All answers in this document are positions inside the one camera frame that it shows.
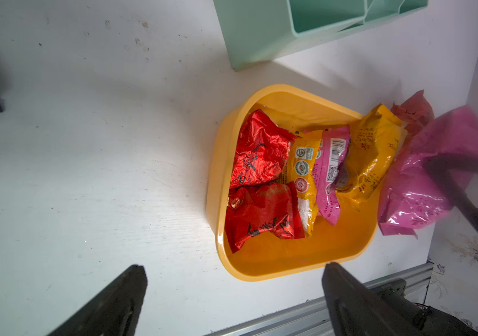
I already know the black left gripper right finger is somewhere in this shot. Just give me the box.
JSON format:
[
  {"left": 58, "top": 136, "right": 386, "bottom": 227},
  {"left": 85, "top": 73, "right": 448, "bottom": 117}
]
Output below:
[{"left": 322, "top": 263, "right": 421, "bottom": 336}]

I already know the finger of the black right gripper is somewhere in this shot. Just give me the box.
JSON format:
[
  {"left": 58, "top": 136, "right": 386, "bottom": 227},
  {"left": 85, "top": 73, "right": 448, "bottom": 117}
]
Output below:
[{"left": 423, "top": 154, "right": 478, "bottom": 233}]

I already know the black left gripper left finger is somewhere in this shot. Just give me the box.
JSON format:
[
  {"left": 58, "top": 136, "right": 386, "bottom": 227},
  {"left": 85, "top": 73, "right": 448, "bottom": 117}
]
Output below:
[{"left": 50, "top": 265, "right": 148, "bottom": 335}]

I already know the pink tea bag packet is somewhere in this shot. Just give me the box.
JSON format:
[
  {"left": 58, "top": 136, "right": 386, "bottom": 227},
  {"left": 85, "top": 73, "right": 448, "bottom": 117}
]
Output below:
[
  {"left": 313, "top": 125, "right": 351, "bottom": 225},
  {"left": 378, "top": 106, "right": 478, "bottom": 236}
]

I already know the yellow tea bag packet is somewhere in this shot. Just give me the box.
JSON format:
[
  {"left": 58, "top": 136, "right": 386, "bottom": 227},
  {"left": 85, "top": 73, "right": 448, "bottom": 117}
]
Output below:
[
  {"left": 336, "top": 104, "right": 407, "bottom": 210},
  {"left": 282, "top": 130, "right": 323, "bottom": 237}
]

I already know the red foil tea bag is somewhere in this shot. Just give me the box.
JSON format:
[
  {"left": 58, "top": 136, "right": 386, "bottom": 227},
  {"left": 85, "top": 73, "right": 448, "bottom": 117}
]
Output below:
[
  {"left": 230, "top": 109, "right": 296, "bottom": 189},
  {"left": 225, "top": 182, "right": 306, "bottom": 253},
  {"left": 391, "top": 90, "right": 435, "bottom": 137}
]

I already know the yellow plastic storage box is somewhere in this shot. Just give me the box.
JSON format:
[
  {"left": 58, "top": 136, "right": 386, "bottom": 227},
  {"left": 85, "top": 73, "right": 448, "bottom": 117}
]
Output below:
[{"left": 206, "top": 84, "right": 380, "bottom": 281}]

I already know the mint green file organizer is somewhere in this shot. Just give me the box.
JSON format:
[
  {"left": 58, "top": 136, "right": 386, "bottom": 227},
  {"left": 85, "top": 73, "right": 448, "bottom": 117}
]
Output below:
[{"left": 214, "top": 0, "right": 428, "bottom": 71}]

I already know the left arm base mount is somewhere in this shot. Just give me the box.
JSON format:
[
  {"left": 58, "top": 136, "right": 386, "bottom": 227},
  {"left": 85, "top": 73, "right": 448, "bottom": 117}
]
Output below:
[{"left": 372, "top": 279, "right": 478, "bottom": 336}]

